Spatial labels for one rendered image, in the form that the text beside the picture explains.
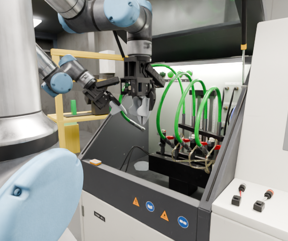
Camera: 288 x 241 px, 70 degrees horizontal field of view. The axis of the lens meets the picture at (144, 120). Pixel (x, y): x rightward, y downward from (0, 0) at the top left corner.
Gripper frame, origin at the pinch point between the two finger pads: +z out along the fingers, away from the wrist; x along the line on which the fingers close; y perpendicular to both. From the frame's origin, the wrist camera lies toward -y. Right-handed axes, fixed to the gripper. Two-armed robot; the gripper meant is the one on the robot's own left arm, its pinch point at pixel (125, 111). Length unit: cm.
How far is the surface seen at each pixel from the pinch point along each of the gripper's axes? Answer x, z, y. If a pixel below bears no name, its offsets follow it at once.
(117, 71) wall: -332, -52, -111
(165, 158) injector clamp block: 4.0, 28.4, 3.7
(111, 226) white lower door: -1, 32, 43
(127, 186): 12.6, 20.9, 23.6
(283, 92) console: 40, 32, -35
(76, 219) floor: -124, 45, 90
